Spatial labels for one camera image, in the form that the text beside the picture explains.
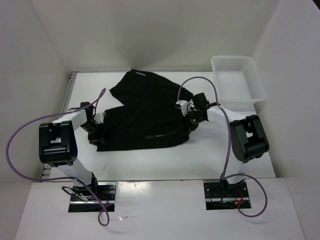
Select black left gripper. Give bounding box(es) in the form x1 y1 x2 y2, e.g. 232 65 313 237
80 121 108 148

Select white plastic mesh basket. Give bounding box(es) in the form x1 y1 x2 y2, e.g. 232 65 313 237
211 55 267 104

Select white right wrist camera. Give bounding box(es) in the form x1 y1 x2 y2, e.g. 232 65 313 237
175 100 194 116

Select black shorts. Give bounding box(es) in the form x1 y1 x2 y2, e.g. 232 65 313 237
97 69 193 152

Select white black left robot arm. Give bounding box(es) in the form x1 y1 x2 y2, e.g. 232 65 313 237
39 102 104 201

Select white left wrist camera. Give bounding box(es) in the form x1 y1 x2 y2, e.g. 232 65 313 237
93 112 106 124

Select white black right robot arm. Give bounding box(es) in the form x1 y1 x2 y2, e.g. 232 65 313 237
175 93 270 197

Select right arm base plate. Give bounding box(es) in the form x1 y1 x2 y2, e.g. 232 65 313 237
203 180 252 211

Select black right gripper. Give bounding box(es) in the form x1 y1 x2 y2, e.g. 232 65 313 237
177 108 205 136

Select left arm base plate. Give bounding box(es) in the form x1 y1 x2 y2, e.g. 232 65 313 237
62 181 117 213

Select aluminium table edge rail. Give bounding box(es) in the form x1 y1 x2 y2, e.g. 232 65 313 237
41 71 78 180

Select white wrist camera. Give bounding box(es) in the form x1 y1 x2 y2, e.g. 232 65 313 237
175 100 194 116
93 112 106 124

